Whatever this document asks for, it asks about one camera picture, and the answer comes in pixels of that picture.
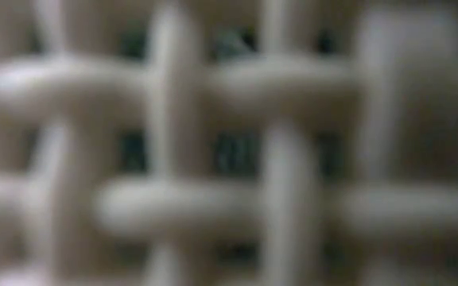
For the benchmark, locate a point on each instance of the woven wicker basket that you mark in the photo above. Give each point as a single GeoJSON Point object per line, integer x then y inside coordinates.
{"type": "Point", "coordinates": [181, 206]}

